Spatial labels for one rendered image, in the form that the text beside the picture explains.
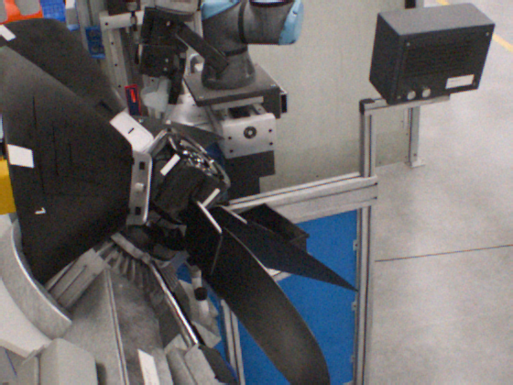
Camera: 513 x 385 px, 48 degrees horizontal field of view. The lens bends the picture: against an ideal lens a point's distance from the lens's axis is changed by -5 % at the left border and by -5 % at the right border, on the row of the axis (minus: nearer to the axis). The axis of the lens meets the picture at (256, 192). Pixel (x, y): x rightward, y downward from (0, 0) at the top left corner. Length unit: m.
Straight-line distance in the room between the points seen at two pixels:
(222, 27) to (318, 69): 1.47
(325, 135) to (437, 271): 0.96
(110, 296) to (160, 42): 0.51
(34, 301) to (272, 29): 0.96
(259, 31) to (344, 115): 1.65
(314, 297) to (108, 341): 1.04
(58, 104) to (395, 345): 1.83
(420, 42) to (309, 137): 1.79
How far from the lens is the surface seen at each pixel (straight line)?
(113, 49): 1.64
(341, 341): 1.82
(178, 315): 0.75
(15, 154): 0.55
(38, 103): 0.60
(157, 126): 1.12
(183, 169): 0.78
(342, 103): 3.10
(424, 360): 2.23
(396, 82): 1.41
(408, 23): 1.39
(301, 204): 1.46
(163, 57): 1.08
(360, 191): 1.51
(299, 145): 3.09
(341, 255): 1.61
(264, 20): 1.52
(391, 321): 2.37
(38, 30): 0.96
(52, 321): 0.80
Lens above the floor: 1.59
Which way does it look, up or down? 30 degrees down
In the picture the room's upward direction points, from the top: 5 degrees counter-clockwise
